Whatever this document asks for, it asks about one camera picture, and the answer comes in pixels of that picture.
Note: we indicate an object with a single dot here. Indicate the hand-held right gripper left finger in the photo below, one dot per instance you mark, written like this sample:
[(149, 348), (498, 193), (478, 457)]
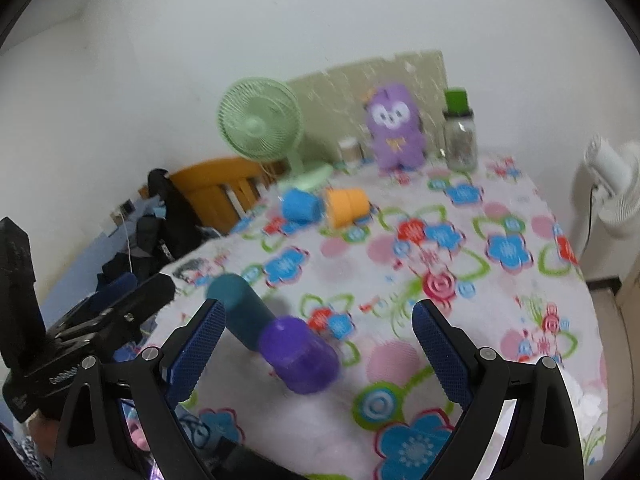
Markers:
[(199, 347)]

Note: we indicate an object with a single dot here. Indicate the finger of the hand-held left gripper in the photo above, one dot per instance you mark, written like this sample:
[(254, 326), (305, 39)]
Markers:
[(135, 305), (116, 287)]

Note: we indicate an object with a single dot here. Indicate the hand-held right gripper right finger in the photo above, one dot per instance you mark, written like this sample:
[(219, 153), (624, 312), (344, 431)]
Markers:
[(440, 355)]

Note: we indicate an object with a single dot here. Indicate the teal plastic cup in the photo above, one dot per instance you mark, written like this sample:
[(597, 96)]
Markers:
[(240, 305)]

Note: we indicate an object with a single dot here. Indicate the purple plastic cup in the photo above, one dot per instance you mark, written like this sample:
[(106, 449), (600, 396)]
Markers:
[(305, 355)]

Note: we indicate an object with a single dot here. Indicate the blue plastic cup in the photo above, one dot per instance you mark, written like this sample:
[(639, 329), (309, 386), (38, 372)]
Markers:
[(301, 206)]

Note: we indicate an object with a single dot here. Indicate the orange plastic cup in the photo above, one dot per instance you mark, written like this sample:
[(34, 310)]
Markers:
[(345, 206)]

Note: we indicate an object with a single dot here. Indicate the dark clothes pile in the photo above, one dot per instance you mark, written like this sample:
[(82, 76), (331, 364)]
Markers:
[(117, 267)]

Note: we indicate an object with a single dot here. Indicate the black bag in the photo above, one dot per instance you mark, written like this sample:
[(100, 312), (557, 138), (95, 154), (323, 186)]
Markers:
[(172, 220)]

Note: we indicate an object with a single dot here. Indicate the floral tablecloth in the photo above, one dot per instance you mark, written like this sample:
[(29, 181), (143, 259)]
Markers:
[(380, 280)]

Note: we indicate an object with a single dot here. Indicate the wooden chair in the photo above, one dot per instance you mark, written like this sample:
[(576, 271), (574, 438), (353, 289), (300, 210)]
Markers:
[(210, 180)]

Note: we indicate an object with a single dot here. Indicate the glass jar with green lid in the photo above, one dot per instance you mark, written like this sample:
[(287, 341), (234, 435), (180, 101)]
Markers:
[(460, 135)]

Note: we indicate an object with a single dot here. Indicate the green desk fan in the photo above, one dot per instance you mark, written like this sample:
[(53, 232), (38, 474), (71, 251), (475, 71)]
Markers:
[(259, 119)]

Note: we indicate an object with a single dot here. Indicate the small clear jar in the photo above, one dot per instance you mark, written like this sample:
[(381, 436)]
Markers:
[(349, 152)]

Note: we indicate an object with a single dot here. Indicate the purple plush toy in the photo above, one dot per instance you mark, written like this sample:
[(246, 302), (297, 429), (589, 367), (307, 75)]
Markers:
[(395, 130)]

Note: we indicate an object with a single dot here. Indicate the white standing fan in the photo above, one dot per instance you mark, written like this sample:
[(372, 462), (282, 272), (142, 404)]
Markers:
[(612, 185)]

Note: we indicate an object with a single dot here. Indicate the pale green board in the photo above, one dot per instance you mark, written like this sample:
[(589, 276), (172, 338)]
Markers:
[(340, 105)]

